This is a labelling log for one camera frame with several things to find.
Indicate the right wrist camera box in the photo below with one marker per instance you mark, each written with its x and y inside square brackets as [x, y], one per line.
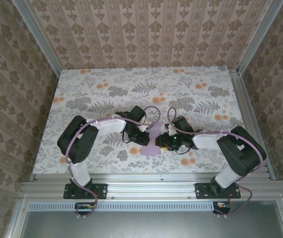
[168, 127]

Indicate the aluminium table edge rail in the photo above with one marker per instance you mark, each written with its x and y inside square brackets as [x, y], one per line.
[151, 176]

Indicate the aluminium side rail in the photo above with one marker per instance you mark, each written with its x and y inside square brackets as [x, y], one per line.
[244, 99]

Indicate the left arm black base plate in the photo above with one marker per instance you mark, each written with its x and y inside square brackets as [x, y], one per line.
[101, 192]

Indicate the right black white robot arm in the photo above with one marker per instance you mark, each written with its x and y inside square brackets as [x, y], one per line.
[240, 153]

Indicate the light purple cloth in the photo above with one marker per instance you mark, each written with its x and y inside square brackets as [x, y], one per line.
[151, 150]

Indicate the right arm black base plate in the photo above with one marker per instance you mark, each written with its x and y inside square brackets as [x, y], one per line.
[201, 192]

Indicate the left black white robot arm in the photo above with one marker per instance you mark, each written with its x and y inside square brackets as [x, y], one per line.
[79, 146]

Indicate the wide aluminium base beam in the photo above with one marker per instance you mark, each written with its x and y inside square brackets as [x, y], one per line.
[151, 188]

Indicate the steel sheet panel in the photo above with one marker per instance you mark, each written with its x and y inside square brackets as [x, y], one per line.
[151, 225]

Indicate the aluminium corner post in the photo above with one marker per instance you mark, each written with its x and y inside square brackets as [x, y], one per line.
[258, 37]
[41, 43]

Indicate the black power connector box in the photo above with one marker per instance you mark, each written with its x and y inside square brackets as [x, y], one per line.
[83, 208]
[224, 209]

